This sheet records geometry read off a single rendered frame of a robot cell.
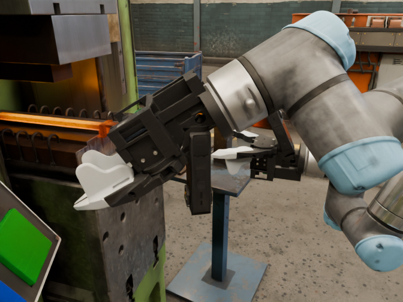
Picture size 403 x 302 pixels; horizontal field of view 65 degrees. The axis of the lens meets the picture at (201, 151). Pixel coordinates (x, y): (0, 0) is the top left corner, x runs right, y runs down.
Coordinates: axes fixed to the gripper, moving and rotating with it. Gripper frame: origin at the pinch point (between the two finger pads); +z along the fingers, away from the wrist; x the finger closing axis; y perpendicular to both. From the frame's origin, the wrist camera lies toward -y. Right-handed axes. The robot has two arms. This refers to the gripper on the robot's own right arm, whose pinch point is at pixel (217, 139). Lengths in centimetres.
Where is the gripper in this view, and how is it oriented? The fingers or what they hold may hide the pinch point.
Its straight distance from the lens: 75.1
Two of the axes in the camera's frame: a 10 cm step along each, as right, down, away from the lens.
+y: 0.0, 9.1, 4.1
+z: -9.6, -1.1, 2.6
